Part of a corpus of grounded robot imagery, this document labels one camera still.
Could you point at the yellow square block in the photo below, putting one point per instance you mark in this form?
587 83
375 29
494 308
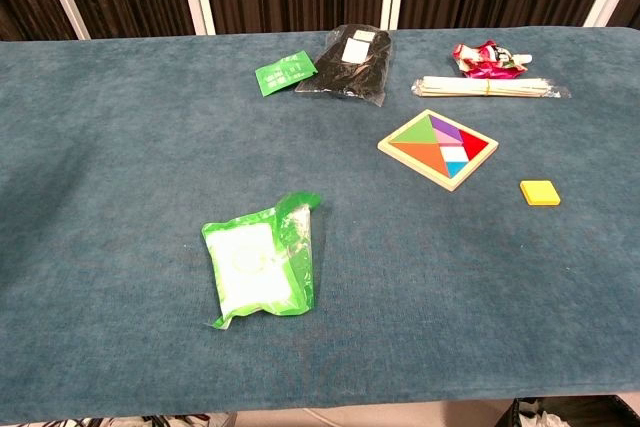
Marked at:
540 193

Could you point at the orange triangle puzzle piece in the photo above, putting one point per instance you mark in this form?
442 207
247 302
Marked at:
425 154

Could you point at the green triangle puzzle piece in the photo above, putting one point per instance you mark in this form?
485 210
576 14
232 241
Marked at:
417 133

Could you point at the pink puzzle piece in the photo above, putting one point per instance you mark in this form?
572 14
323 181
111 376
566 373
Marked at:
447 139

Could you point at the blue triangular block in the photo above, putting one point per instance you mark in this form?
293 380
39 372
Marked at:
455 169

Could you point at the wooden tangram tray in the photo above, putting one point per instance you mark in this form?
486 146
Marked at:
455 153

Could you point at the purple puzzle piece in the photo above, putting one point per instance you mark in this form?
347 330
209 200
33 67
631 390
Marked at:
446 127

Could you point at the red triangle puzzle piece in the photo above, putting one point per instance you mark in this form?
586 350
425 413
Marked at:
472 144

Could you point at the green white wet wipes pack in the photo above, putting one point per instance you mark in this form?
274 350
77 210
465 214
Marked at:
250 267

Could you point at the black gloves in plastic bag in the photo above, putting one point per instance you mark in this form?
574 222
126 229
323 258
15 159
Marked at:
350 72

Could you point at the small green sachet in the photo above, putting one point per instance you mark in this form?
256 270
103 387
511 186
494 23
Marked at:
282 72

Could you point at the blue table cloth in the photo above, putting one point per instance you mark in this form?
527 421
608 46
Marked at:
150 147

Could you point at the bundle of wooden skewers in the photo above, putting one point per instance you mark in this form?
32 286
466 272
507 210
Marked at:
475 86

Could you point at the crumpled red snack pouch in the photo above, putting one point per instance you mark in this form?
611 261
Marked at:
480 64

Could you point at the black storage bin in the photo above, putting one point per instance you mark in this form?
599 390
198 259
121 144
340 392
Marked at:
575 409

